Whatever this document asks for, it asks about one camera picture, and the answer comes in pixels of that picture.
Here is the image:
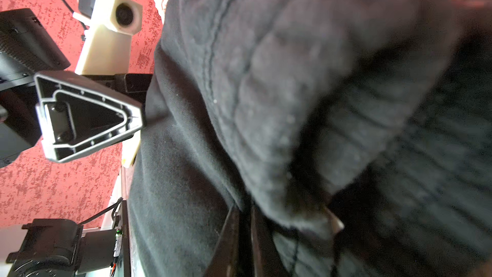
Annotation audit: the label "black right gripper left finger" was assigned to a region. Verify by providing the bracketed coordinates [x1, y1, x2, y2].
[204, 206, 241, 277]

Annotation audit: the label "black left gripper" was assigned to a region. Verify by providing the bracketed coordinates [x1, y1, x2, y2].
[0, 70, 154, 169]

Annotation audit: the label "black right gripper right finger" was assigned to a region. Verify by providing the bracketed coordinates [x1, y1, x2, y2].
[251, 205, 288, 277]

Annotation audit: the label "black shorts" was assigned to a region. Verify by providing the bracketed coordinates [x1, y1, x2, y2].
[129, 0, 491, 276]

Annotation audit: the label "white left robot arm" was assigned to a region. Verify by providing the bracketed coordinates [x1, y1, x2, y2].
[1, 8, 151, 167]

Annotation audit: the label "cream calculator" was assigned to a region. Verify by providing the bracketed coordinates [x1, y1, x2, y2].
[121, 131, 141, 168]

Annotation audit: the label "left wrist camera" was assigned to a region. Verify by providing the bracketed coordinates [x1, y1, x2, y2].
[73, 0, 143, 75]

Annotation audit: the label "aluminium front rail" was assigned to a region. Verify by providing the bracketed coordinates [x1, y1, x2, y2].
[1, 167, 134, 276]

